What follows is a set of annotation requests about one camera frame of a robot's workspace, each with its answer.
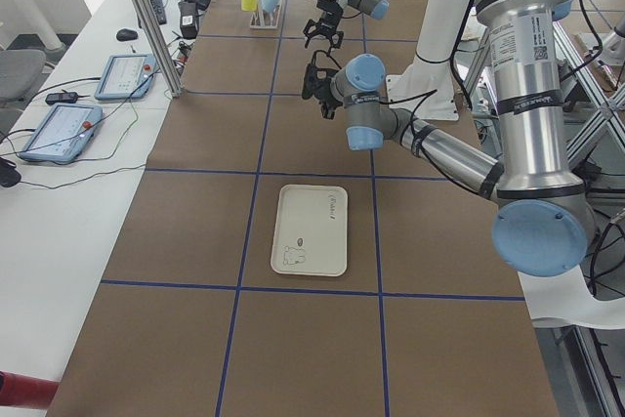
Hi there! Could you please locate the black computer mouse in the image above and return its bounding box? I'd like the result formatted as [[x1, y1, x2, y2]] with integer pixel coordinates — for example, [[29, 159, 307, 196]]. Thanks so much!
[[115, 28, 139, 42]]

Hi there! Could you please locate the teach pendant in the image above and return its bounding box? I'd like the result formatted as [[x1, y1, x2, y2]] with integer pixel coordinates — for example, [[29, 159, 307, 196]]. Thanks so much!
[[18, 104, 104, 164], [94, 54, 156, 101]]

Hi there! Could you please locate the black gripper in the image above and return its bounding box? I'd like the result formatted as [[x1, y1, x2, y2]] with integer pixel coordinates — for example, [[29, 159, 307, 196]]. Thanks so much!
[[303, 0, 344, 52], [301, 59, 340, 119]]

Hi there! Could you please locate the black power adapter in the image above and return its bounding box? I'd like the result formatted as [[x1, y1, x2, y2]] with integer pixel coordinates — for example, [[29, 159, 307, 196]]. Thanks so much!
[[45, 92, 79, 105]]

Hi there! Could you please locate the cream serving tray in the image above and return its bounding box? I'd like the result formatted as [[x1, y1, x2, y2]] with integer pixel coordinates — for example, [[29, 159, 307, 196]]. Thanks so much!
[[271, 184, 348, 277]]

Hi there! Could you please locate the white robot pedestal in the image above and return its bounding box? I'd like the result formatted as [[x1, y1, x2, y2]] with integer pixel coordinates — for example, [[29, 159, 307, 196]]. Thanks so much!
[[387, 0, 471, 121]]

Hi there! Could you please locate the aluminium frame post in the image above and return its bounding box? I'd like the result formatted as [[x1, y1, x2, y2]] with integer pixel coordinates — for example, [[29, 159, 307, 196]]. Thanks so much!
[[132, 0, 183, 98]]

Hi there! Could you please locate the near teach pendant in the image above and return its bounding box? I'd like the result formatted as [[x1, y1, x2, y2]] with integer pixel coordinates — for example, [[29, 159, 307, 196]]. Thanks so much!
[[18, 104, 104, 164]]

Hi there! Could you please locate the blue plastic cup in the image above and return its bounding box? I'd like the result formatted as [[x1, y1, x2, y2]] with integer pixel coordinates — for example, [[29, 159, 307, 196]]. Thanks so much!
[[262, 0, 281, 14]]

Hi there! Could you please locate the black keyboard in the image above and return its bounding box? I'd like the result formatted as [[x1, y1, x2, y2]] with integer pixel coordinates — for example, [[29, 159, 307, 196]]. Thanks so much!
[[148, 0, 167, 24]]

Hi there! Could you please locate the white plastic chair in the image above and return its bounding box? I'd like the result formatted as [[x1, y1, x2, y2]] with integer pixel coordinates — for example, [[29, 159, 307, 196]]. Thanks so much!
[[519, 267, 625, 330]]

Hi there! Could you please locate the grey office chair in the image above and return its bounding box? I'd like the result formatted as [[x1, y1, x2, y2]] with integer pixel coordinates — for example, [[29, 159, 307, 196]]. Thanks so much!
[[1, 49, 46, 108]]

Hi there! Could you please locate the red water bottle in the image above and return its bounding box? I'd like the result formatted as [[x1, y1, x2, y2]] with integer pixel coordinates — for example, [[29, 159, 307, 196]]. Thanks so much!
[[0, 371, 60, 410]]

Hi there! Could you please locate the black desktop box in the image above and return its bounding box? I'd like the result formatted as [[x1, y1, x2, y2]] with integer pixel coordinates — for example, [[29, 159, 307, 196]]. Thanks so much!
[[178, 1, 198, 39]]

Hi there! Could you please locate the white wire cup rack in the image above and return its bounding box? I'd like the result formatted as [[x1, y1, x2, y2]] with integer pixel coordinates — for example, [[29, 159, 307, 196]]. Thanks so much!
[[249, 0, 283, 30]]

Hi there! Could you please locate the far teach pendant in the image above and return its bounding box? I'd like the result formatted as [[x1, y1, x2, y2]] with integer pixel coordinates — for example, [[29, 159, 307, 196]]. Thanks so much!
[[94, 54, 156, 101]]

